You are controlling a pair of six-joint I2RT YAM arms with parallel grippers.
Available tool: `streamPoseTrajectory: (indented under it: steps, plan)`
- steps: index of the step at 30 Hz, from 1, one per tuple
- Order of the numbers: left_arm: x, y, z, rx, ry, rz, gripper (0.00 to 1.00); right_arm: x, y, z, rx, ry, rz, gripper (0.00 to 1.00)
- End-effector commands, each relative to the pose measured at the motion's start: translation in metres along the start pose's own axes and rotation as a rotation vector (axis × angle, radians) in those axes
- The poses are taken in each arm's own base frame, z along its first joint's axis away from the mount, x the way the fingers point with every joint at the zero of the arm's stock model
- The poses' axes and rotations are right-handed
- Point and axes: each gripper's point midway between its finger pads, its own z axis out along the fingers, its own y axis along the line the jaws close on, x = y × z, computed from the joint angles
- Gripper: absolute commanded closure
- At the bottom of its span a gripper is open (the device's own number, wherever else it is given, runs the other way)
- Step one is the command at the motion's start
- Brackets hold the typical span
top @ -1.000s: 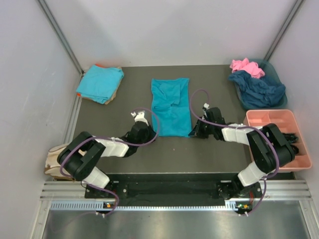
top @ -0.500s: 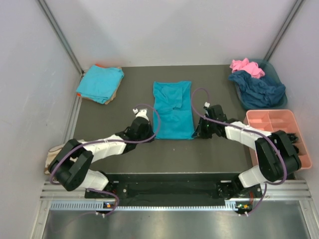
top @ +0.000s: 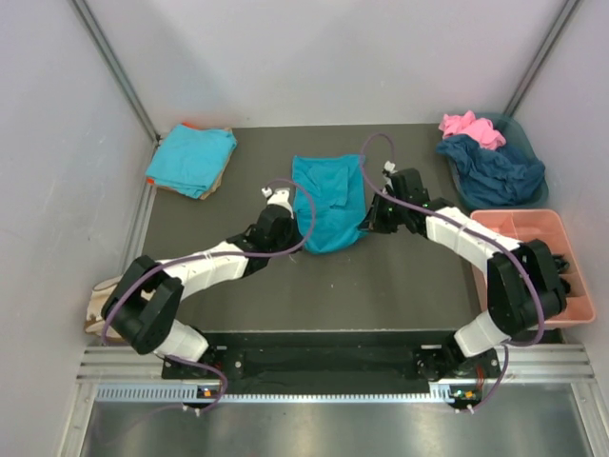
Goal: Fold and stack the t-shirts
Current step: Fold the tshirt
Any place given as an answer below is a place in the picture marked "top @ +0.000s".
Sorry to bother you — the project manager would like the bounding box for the teal plastic basket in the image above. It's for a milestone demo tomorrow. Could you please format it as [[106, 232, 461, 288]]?
[[448, 111, 549, 211]]

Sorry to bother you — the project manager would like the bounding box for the beige cloth bag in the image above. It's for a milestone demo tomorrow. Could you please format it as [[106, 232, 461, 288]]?
[[84, 275, 122, 336]]

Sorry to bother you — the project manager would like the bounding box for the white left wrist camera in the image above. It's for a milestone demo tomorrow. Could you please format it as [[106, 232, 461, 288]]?
[[261, 187, 293, 214]]

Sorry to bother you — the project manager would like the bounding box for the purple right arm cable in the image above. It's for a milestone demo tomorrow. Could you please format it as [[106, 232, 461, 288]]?
[[360, 132, 546, 413]]

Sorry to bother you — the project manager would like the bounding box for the navy blue t shirt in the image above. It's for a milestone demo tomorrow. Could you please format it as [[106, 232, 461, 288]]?
[[436, 134, 545, 209]]

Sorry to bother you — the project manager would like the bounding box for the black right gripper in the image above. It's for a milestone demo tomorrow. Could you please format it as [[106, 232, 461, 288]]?
[[359, 190, 407, 235]]

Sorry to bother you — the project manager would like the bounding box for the white slotted cable duct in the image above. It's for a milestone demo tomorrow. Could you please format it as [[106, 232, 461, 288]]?
[[95, 384, 479, 406]]

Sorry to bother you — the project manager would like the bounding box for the pink t shirt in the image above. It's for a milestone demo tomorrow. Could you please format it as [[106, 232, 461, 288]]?
[[439, 110, 506, 150]]

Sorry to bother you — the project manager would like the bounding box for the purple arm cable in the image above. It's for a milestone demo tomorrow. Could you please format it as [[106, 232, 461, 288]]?
[[100, 178, 318, 415], [360, 132, 546, 413]]

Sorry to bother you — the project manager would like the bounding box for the aluminium frame rail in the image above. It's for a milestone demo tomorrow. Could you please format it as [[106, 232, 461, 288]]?
[[68, 0, 161, 144]]

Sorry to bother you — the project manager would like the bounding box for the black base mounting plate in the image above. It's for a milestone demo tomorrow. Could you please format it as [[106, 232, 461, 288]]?
[[161, 330, 505, 394]]

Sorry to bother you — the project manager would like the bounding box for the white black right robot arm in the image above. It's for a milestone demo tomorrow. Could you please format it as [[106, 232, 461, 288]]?
[[359, 162, 568, 381]]

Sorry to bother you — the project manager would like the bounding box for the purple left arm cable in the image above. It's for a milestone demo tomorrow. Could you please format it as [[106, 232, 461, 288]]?
[[100, 178, 318, 415]]

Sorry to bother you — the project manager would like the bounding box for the pink compartment tray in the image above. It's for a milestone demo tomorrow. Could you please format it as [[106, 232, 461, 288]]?
[[470, 209, 596, 328]]

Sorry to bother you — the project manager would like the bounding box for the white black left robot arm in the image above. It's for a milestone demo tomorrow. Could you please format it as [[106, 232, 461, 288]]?
[[109, 204, 302, 378]]

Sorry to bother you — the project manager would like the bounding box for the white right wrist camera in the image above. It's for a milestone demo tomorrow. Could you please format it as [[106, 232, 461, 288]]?
[[383, 160, 396, 188]]

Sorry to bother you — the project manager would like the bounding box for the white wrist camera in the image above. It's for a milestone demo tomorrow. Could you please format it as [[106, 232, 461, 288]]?
[[383, 160, 396, 188], [261, 187, 293, 214]]

